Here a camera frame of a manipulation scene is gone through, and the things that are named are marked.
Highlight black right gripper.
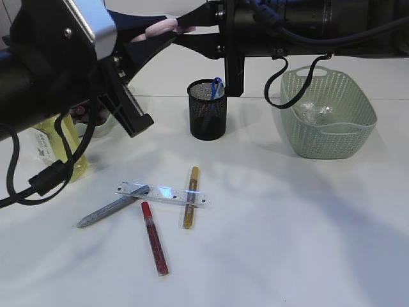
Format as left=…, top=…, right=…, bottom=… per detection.
left=174, top=1, right=288, bottom=97

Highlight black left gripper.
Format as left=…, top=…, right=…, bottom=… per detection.
left=92, top=10, right=176, bottom=138

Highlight pink purple capped scissors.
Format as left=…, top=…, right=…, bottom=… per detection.
left=131, top=19, right=196, bottom=42

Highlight blue capped scissors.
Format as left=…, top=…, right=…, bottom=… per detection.
left=201, top=77, right=224, bottom=132

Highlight dark purple grape bunch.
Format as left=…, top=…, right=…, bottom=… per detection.
left=70, top=102, right=110, bottom=126

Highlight clear plastic sheet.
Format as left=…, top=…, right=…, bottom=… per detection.
left=294, top=101, right=334, bottom=125

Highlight yellow tea plastic bottle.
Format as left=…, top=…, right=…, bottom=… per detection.
left=30, top=113, right=88, bottom=184

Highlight silver glitter pen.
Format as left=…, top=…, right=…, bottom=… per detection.
left=76, top=185, right=150, bottom=228

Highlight gold glitter pen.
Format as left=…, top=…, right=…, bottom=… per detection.
left=183, top=166, right=200, bottom=229

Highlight clear plastic ruler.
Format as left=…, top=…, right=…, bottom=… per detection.
left=114, top=182, right=210, bottom=207

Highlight right black blue robot arm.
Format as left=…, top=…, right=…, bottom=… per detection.
left=175, top=1, right=408, bottom=97

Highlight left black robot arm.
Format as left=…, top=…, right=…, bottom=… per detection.
left=1, top=1, right=176, bottom=137

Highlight black mesh pen holder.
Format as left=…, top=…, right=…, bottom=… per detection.
left=187, top=77, right=228, bottom=141

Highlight green wavy glass plate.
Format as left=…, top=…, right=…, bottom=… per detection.
left=74, top=110, right=118, bottom=138

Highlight green plastic woven basket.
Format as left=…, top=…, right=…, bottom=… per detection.
left=279, top=66, right=378, bottom=160

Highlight red glitter pen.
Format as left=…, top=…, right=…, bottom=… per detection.
left=141, top=201, right=169, bottom=276

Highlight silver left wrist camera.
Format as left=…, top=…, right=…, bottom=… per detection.
left=63, top=0, right=117, bottom=60

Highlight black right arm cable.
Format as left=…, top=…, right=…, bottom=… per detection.
left=249, top=0, right=409, bottom=109

